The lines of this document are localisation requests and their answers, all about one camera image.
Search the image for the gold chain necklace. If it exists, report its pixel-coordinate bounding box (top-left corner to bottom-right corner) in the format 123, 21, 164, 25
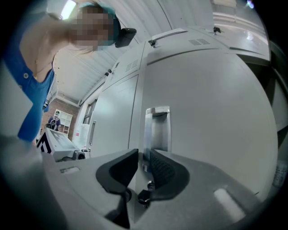
33, 50, 59, 79

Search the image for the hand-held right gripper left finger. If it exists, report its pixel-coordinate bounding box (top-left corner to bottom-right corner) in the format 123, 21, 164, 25
44, 148, 139, 230

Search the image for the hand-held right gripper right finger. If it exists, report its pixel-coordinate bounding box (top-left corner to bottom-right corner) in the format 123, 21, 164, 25
135, 149, 266, 230

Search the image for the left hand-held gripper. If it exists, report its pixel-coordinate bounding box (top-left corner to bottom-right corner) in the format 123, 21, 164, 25
36, 128, 86, 162

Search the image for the black head-worn camera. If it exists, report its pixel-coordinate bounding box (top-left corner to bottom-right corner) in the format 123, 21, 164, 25
115, 27, 137, 48

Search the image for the teal head strap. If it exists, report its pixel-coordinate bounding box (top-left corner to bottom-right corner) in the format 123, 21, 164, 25
77, 1, 121, 49

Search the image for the person's head and neck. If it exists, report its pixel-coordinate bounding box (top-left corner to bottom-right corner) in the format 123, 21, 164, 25
19, 4, 117, 84

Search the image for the long ceiling light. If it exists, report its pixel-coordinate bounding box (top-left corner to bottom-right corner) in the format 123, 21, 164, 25
60, 0, 77, 20

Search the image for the blue button shirt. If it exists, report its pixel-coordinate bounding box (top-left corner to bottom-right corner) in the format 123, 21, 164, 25
2, 38, 57, 142

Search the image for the dark framed window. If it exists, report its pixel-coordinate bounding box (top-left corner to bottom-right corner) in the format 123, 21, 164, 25
84, 98, 97, 126

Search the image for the white cube shelf unit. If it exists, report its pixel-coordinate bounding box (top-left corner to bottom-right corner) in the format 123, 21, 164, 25
55, 109, 74, 134

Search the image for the grey shoulder strap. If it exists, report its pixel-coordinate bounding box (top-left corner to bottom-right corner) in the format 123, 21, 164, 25
42, 76, 59, 111

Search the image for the silver recessed door handle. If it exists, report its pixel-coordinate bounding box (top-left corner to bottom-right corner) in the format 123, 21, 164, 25
144, 106, 171, 153
89, 120, 97, 146

